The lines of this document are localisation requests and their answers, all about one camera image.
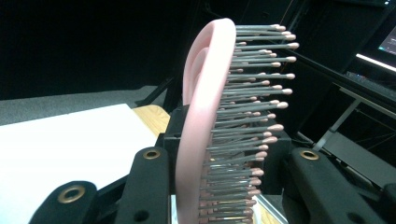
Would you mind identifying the grey metal stand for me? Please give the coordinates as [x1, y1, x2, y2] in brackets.
[312, 82, 396, 189]

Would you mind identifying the pink hairbrush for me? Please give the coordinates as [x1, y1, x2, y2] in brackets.
[174, 17, 301, 224]

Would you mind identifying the computer monitor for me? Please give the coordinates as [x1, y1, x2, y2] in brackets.
[377, 25, 396, 57]

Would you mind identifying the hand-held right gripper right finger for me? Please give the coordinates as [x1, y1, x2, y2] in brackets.
[261, 128, 292, 196]

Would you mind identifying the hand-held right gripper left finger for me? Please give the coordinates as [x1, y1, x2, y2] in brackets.
[163, 105, 191, 194]

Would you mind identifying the dark keyboard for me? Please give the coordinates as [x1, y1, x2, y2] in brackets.
[346, 70, 396, 101]

